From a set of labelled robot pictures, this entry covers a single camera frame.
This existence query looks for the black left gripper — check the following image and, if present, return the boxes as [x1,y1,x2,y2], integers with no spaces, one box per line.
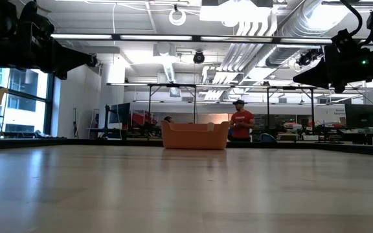
[11,1,92,80]

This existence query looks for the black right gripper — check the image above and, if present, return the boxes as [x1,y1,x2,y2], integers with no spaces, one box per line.
[292,28,373,94]

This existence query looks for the black computer monitor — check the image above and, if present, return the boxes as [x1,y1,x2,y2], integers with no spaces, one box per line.
[108,102,131,125]
[345,103,373,128]

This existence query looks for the dark blue round object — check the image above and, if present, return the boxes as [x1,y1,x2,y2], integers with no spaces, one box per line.
[259,133,278,144]

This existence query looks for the long ceiling light bar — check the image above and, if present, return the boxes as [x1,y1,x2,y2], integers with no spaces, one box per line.
[50,33,333,45]

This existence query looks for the standing person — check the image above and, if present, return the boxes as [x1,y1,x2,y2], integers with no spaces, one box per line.
[229,99,256,142]

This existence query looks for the orange plastic bin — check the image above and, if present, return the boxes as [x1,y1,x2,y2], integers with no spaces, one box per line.
[160,120,230,150]

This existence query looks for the silver round air duct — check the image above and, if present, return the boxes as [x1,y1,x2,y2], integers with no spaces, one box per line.
[266,0,339,67]

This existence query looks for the black overhead rig frame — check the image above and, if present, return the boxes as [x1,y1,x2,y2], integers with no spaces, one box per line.
[146,83,198,124]
[266,85,316,130]

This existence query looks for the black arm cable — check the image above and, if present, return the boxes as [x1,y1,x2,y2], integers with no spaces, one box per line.
[339,0,364,37]

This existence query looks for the white ceiling ring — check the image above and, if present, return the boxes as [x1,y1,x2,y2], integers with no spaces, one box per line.
[168,8,187,27]

